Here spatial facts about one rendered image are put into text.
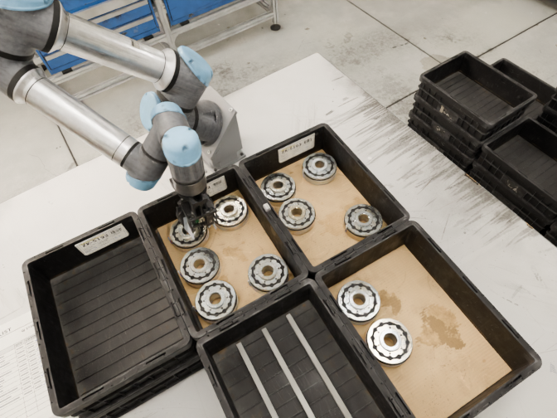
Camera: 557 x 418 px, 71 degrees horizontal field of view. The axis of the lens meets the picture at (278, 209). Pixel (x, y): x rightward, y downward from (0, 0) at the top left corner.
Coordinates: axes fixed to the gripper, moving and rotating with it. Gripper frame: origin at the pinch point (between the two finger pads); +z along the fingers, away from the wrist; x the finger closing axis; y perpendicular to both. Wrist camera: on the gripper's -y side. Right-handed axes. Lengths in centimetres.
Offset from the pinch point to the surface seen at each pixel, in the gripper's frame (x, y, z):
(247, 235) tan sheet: 10.7, 8.6, 1.2
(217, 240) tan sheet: 2.9, 5.6, 2.0
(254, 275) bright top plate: 6.2, 21.3, -1.1
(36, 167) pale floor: -58, -148, 91
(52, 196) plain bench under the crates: -37, -48, 19
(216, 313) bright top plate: -6.0, 25.3, 0.2
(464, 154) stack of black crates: 125, -3, 35
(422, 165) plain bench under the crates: 78, 8, 7
